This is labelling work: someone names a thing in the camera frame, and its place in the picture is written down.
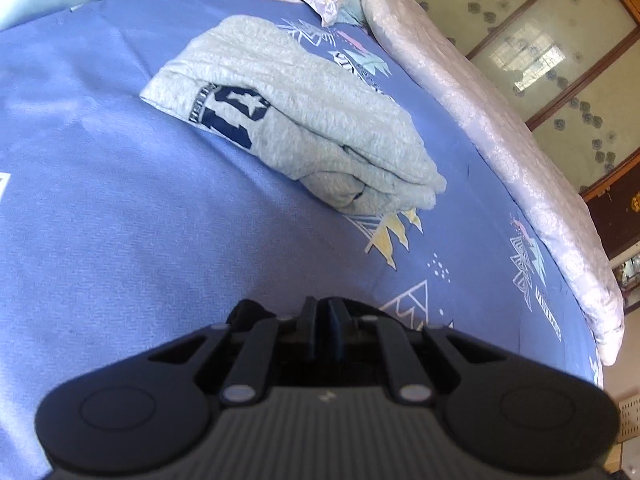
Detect black pants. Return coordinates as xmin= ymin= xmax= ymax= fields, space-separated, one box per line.
xmin=226 ymin=299 xmax=276 ymax=333

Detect wooden glass-door wardrobe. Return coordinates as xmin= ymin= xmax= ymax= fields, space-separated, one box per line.
xmin=416 ymin=0 xmax=639 ymax=193

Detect lilac quilted duvet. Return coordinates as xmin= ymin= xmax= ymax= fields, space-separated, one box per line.
xmin=360 ymin=0 xmax=625 ymax=366

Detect blue patterned bed sheet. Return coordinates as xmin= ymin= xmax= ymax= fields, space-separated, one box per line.
xmin=1 ymin=0 xmax=602 ymax=479

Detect dark wooden door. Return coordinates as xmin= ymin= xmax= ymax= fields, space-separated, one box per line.
xmin=580 ymin=150 xmax=640 ymax=260

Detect folded grey garment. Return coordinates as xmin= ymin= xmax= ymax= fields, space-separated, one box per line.
xmin=140 ymin=15 xmax=447 ymax=216

